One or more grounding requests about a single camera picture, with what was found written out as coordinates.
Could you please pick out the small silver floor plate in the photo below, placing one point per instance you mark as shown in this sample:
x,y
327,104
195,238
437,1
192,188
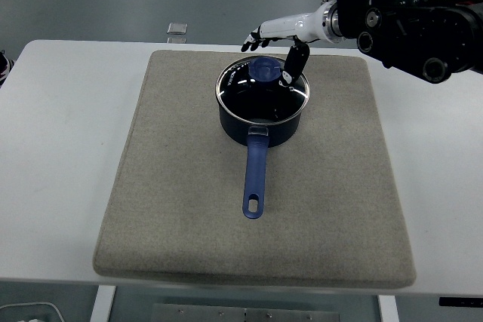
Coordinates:
x,y
177,28

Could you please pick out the grey metal plate with screws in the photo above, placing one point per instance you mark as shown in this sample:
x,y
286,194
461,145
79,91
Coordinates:
x,y
245,314

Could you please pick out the beige fabric mat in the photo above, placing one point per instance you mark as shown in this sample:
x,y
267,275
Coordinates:
x,y
188,224

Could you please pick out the white table leg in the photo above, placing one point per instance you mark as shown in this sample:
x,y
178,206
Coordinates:
x,y
388,310
102,305

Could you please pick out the person's foot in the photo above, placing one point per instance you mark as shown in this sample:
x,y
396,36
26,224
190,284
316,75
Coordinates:
x,y
3,65

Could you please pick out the glass pot lid blue knob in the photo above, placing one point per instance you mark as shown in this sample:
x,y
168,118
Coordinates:
x,y
260,99

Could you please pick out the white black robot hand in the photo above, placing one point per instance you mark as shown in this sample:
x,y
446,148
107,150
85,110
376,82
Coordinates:
x,y
298,25

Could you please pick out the black bar under table edge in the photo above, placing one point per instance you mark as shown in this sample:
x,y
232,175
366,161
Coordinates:
x,y
460,301

